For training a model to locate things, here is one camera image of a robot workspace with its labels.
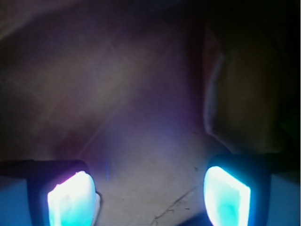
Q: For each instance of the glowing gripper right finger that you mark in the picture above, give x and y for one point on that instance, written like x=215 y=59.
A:
x=253 y=190

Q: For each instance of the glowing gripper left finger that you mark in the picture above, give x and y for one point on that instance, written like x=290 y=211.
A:
x=47 y=193

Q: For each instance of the orange spiral seashell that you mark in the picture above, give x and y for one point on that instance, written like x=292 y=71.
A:
x=247 y=92

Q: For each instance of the brown paper bag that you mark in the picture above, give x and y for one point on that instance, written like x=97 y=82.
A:
x=120 y=84

